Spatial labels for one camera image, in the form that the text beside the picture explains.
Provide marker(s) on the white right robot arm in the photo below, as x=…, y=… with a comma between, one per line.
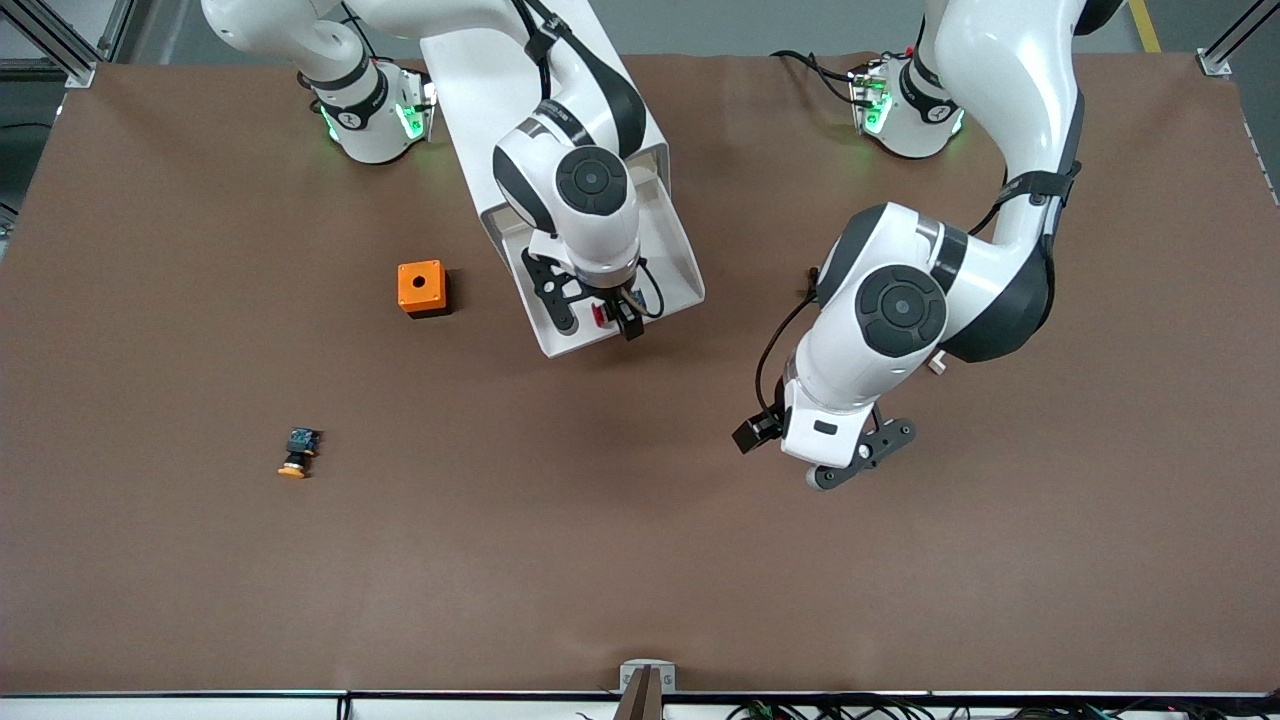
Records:
x=595, y=180

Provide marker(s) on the white table edge rail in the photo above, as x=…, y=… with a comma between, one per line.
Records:
x=200, y=708

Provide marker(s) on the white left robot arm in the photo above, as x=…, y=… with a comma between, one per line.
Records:
x=905, y=310

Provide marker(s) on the orange button enclosure box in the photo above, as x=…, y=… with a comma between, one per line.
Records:
x=408, y=295

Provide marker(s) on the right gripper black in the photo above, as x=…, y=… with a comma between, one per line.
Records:
x=624, y=312

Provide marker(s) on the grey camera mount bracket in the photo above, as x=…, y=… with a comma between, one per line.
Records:
x=628, y=680

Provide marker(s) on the red mushroom push button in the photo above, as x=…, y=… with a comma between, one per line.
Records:
x=600, y=313

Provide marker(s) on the white curved plastic arc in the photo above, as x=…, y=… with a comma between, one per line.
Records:
x=937, y=365

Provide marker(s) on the brown camera post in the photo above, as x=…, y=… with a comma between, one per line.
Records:
x=645, y=700

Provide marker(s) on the aluminium frame post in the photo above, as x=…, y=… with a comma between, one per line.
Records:
x=80, y=72
x=1215, y=63

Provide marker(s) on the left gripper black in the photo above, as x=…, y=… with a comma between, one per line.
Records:
x=757, y=431

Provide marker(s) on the yellow mushroom push button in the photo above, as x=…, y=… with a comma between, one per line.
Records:
x=300, y=442

